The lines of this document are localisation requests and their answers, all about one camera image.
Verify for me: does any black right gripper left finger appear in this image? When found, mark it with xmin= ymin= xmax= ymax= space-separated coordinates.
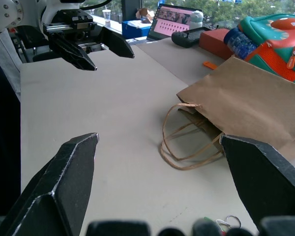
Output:
xmin=0 ymin=132 xmax=100 ymax=236

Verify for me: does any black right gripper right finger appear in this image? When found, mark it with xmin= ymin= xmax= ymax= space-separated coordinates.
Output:
xmin=218 ymin=134 xmax=295 ymax=231

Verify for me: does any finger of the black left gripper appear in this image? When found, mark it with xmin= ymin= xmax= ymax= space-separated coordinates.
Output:
xmin=100 ymin=26 xmax=135 ymax=59
xmin=48 ymin=31 xmax=98 ymax=72

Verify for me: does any brown paper bag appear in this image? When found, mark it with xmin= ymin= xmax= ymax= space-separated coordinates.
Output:
xmin=160 ymin=55 xmax=295 ymax=171

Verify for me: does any blue storage box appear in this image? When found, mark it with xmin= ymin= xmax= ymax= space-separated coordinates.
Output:
xmin=121 ymin=19 xmax=154 ymax=40

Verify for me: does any clear plastic cup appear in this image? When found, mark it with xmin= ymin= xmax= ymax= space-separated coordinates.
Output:
xmin=102 ymin=9 xmax=112 ymax=23

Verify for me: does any black window pillar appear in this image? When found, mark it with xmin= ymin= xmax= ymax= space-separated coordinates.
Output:
xmin=121 ymin=0 xmax=143 ymax=23

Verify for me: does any small cardboard box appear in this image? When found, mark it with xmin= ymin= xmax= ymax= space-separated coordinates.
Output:
xmin=135 ymin=8 xmax=154 ymax=24

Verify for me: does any open laptop with pink screen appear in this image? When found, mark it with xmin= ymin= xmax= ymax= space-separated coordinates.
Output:
xmin=147 ymin=3 xmax=203 ymax=42

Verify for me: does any black handheld controller with screen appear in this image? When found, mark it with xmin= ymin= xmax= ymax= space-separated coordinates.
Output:
xmin=171 ymin=26 xmax=213 ymax=48

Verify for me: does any white mint thermos bottle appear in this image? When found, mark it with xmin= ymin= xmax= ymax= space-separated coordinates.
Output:
xmin=189 ymin=11 xmax=204 ymax=30

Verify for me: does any orange rectangular box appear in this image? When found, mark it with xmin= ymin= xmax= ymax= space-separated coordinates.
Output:
xmin=199 ymin=28 xmax=236 ymax=61

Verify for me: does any blue patterned bottle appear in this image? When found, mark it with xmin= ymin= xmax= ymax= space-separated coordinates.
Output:
xmin=223 ymin=27 xmax=258 ymax=59

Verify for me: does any teal orange monster backpack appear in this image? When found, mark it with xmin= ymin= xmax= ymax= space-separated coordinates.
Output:
xmin=203 ymin=13 xmax=295 ymax=87

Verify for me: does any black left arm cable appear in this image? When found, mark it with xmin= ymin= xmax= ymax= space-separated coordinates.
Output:
xmin=80 ymin=0 xmax=113 ymax=11

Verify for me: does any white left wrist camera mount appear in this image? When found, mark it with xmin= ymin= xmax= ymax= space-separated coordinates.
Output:
xmin=38 ymin=0 xmax=64 ymax=26

